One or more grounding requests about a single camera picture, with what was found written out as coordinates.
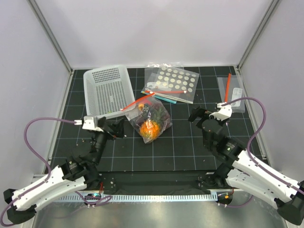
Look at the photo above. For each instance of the blue zipper clear bag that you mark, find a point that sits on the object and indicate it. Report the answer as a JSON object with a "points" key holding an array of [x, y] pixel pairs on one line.
{"points": [[165, 99]]}

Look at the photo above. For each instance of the right orange zipper bag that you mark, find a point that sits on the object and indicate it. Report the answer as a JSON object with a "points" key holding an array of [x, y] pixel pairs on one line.
{"points": [[232, 91]]}

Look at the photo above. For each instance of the orange toy pineapple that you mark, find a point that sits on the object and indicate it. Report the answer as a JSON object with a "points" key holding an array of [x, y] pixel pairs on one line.
{"points": [[156, 121]]}

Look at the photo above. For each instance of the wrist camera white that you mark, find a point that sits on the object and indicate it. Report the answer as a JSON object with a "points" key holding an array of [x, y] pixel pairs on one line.
{"points": [[224, 111], [90, 123]]}

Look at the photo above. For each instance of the right aluminium frame post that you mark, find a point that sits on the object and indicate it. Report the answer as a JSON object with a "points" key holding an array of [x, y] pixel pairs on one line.
{"points": [[259, 31]]}

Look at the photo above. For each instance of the orange zipper clear bag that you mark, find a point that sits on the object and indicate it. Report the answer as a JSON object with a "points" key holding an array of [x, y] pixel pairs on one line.
{"points": [[136, 111]]}

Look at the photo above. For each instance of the perforated metal cable rail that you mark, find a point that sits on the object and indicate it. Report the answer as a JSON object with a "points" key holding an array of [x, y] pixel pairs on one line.
{"points": [[143, 198]]}

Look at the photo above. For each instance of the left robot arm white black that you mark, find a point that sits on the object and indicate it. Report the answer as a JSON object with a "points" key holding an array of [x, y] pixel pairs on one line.
{"points": [[75, 174]]}

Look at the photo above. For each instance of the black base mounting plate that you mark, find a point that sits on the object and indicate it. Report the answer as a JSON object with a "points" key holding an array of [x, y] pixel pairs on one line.
{"points": [[159, 183]]}

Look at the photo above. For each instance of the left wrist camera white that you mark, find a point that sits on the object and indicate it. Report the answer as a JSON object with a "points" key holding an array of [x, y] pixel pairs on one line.
{"points": [[90, 123]]}

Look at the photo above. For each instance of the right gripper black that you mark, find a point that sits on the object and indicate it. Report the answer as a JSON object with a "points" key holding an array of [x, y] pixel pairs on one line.
{"points": [[199, 112]]}

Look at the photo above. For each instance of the left aluminium frame post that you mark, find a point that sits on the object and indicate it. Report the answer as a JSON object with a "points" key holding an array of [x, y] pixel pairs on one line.
{"points": [[49, 33]]}

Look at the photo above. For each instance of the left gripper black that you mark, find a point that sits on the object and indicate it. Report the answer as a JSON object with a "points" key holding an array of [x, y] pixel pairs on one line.
{"points": [[118, 126]]}

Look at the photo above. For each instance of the aluminium frame post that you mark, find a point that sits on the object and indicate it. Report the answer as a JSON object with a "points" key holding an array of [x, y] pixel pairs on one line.
{"points": [[259, 31], [49, 33]]}

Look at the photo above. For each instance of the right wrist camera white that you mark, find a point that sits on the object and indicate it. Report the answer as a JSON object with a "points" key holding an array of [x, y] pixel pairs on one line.
{"points": [[224, 111]]}

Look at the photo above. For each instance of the polka dot zip bag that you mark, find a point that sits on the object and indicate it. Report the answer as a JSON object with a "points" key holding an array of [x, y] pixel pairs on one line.
{"points": [[171, 80]]}

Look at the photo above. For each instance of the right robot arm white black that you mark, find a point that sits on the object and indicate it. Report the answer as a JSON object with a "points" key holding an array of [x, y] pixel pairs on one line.
{"points": [[242, 170]]}

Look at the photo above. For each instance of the white perforated plastic basket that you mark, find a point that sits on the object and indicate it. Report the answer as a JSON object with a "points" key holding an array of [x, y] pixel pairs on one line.
{"points": [[107, 91]]}

